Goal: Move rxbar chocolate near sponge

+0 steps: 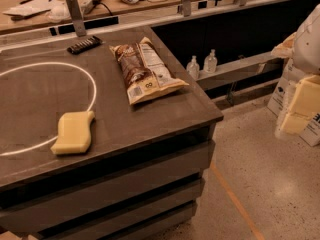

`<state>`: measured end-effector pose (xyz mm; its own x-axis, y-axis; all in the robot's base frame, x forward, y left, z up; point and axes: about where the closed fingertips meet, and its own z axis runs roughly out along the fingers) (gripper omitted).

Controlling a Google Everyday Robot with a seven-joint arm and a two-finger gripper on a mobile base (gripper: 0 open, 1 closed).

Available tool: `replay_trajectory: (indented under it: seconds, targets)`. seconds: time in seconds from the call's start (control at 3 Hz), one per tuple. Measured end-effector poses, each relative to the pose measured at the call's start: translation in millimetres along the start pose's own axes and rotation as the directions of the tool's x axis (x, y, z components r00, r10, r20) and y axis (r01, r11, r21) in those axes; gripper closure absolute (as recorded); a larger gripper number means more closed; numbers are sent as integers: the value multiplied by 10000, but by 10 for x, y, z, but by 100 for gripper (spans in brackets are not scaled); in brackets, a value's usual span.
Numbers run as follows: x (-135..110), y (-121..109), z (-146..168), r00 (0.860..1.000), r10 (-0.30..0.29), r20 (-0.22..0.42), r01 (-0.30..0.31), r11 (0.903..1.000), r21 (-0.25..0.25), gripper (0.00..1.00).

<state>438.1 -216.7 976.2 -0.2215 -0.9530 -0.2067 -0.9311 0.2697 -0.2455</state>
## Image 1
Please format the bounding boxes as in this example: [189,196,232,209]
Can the grey drawer cabinet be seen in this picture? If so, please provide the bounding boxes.
[0,124,217,240]

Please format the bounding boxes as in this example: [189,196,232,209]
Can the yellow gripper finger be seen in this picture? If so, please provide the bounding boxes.
[289,75,320,117]
[280,114,311,134]

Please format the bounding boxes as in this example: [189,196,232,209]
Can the white papers on desk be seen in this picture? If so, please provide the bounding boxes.
[4,0,54,16]

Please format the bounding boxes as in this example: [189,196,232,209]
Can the clear sanitizer bottle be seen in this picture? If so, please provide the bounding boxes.
[203,49,217,73]
[186,55,200,80]

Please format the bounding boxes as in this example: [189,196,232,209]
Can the yellow sponge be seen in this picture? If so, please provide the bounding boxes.
[51,111,95,155]

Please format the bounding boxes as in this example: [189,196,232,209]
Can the clear sanitizer bottle right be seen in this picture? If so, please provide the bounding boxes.
[203,49,217,73]

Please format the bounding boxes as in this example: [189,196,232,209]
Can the clear sanitizer bottle left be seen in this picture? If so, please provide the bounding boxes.
[186,55,200,80]

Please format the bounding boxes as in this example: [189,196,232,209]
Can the black pen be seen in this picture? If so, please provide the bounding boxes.
[19,0,34,5]

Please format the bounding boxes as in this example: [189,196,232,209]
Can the black power cable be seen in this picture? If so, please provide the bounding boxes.
[95,1,115,17]

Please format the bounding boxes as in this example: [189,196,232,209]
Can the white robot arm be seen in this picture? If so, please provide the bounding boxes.
[271,4,320,136]

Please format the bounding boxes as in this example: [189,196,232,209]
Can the grey power strip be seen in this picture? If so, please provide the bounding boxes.
[80,0,101,15]

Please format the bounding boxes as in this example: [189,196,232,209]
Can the dark rxbar chocolate bar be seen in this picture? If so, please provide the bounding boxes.
[67,36,102,55]

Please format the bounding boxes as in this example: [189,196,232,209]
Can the white crumpled plastic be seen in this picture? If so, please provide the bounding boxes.
[48,5,70,22]

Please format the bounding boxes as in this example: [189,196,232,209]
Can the metal bracket post left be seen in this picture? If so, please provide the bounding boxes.
[65,0,86,37]

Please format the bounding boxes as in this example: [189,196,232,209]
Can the brown chip bag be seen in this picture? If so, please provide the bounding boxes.
[110,37,188,105]

